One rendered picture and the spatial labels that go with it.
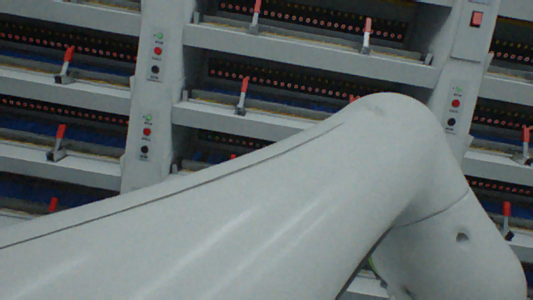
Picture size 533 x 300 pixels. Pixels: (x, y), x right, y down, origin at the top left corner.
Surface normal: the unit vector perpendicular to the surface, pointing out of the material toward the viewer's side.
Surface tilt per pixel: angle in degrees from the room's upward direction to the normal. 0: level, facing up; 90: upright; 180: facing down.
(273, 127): 110
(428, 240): 92
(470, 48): 90
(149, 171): 90
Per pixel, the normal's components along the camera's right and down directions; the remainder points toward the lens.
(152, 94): -0.01, 0.09
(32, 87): -0.07, 0.42
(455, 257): -0.22, -0.04
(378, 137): 0.34, -0.67
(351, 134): 0.17, -0.81
